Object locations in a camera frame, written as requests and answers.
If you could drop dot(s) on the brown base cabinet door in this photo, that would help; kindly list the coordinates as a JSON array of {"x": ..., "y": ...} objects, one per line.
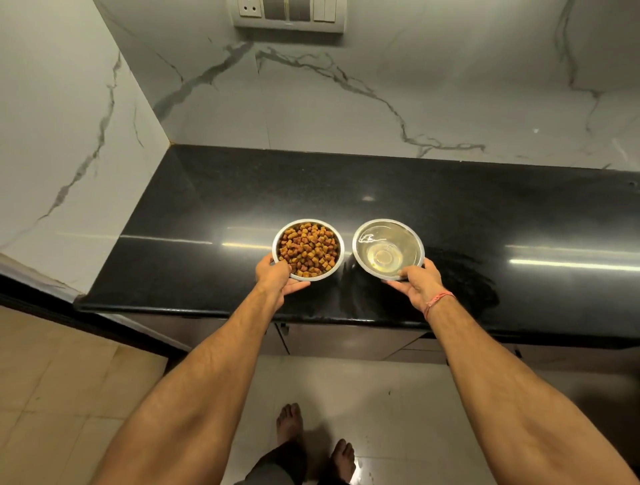
[
  {"x": 190, "y": 330},
  {"x": 345, "y": 342}
]

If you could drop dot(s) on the person's left forearm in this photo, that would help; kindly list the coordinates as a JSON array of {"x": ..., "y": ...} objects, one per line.
[{"x": 190, "y": 399}]

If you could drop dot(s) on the clear water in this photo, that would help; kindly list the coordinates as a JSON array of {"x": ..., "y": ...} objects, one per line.
[{"x": 387, "y": 247}]

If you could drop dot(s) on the person's right hand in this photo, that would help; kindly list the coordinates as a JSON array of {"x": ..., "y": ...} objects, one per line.
[{"x": 422, "y": 287}]

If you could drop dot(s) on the grey shorts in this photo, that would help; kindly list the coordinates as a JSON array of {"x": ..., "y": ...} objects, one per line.
[{"x": 270, "y": 472}]

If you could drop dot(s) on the white switch panel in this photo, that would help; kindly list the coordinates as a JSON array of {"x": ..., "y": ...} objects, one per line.
[{"x": 340, "y": 25}]

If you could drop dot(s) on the person's right foot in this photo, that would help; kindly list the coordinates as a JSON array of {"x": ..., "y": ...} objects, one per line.
[{"x": 344, "y": 459}]

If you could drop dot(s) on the person's foot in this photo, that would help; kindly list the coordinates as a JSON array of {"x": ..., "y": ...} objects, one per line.
[
  {"x": 290, "y": 422},
  {"x": 344, "y": 459}
]

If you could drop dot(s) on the person's left foot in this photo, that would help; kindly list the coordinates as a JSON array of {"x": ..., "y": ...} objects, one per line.
[{"x": 290, "y": 422}]

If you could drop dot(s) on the person's right forearm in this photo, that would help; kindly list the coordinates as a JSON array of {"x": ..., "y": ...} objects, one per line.
[{"x": 520, "y": 409}]

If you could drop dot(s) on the steel food bowl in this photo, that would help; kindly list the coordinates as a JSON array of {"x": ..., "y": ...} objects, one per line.
[{"x": 341, "y": 260}]

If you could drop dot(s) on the steel water bowl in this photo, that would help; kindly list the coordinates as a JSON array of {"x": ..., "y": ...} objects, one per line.
[{"x": 356, "y": 255}]

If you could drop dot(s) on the brown drawer front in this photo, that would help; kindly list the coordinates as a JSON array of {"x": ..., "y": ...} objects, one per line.
[
  {"x": 425, "y": 345},
  {"x": 575, "y": 360},
  {"x": 415, "y": 356}
]

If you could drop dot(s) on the black door frame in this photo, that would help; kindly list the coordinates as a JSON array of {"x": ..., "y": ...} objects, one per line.
[{"x": 75, "y": 320}]

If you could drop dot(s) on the person's left hand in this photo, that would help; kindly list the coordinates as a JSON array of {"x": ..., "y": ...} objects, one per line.
[{"x": 272, "y": 282}]

